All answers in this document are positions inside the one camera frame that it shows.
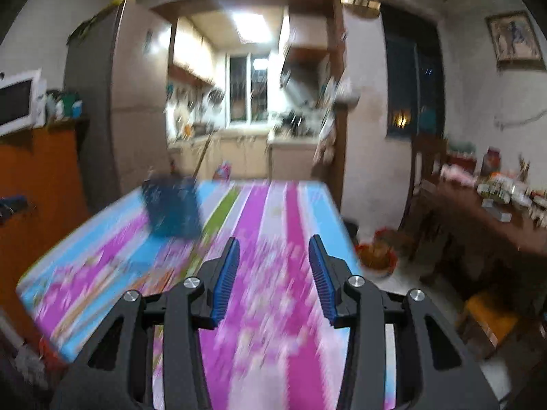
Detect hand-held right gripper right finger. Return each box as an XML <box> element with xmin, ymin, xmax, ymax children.
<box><xmin>308</xmin><ymin>234</ymin><xmax>501</xmax><ymax>410</ymax></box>

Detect dark wooden side table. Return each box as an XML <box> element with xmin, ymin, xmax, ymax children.
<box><xmin>410</xmin><ymin>171</ymin><xmax>547</xmax><ymax>308</ymax></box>

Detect silver refrigerator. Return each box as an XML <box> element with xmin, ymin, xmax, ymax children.
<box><xmin>64</xmin><ymin>0</ymin><xmax>174</xmax><ymax>214</ymax></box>

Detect dark wooden chair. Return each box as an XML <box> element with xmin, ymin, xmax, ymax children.
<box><xmin>410</xmin><ymin>134</ymin><xmax>449</xmax><ymax>206</ymax></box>

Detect kitchen window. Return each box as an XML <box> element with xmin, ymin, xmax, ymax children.
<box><xmin>226</xmin><ymin>53</ymin><xmax>270</xmax><ymax>125</ymax></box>

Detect red jar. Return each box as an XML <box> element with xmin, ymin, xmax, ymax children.
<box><xmin>483</xmin><ymin>147</ymin><xmax>503</xmax><ymax>176</ymax></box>

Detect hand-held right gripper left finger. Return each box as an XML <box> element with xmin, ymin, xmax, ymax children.
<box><xmin>51</xmin><ymin>236</ymin><xmax>241</xmax><ymax>410</ymax></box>

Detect white plastic bag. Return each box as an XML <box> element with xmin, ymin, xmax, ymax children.
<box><xmin>331</xmin><ymin>76</ymin><xmax>360</xmax><ymax>107</ymax></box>

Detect ceiling light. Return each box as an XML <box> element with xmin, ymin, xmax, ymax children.
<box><xmin>233</xmin><ymin>13</ymin><xmax>271</xmax><ymax>46</ymax></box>

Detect wooden chopstick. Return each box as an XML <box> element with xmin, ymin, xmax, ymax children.
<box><xmin>190</xmin><ymin>130</ymin><xmax>214</xmax><ymax>182</ymax></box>

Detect red basin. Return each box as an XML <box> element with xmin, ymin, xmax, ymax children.
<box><xmin>357</xmin><ymin>228</ymin><xmax>399</xmax><ymax>275</ymax></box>

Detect pink cloth bundle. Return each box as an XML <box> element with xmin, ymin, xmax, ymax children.
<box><xmin>440</xmin><ymin>164</ymin><xmax>478</xmax><ymax>187</ymax></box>

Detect kitchen counter cabinets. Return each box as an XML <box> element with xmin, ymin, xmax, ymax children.
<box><xmin>166</xmin><ymin>130</ymin><xmax>325</xmax><ymax>180</ymax></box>

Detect metal range hood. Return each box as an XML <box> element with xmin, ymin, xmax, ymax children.
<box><xmin>280</xmin><ymin>55</ymin><xmax>320</xmax><ymax>104</ymax></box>

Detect framed wall picture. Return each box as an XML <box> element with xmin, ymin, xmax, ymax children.
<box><xmin>485</xmin><ymin>11</ymin><xmax>547</xmax><ymax>71</ymax></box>

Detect round woven tray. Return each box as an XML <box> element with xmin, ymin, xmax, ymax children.
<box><xmin>341</xmin><ymin>0</ymin><xmax>381</xmax><ymax>20</ymax></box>

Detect orange wooden cabinet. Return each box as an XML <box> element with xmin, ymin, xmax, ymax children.
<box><xmin>0</xmin><ymin>120</ymin><xmax>92</xmax><ymax>351</ymax></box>

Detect floral purple tablecloth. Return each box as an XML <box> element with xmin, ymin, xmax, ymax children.
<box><xmin>16</xmin><ymin>179</ymin><xmax>396</xmax><ymax>410</ymax></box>

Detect blue perforated utensil holder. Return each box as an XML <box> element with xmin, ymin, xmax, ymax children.
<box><xmin>141</xmin><ymin>175</ymin><xmax>204</xmax><ymax>240</ymax></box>

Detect yellow wooden stool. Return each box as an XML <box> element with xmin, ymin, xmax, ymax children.
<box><xmin>455</xmin><ymin>290</ymin><xmax>527</xmax><ymax>359</ymax></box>

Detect dark barred window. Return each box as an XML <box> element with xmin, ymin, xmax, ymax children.
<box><xmin>380</xmin><ymin>4</ymin><xmax>447</xmax><ymax>139</ymax></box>

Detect teal container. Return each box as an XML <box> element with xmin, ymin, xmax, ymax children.
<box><xmin>47</xmin><ymin>90</ymin><xmax>84</xmax><ymax>120</ymax></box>

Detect white microwave oven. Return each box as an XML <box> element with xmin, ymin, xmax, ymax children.
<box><xmin>0</xmin><ymin>68</ymin><xmax>46</xmax><ymax>137</ymax></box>

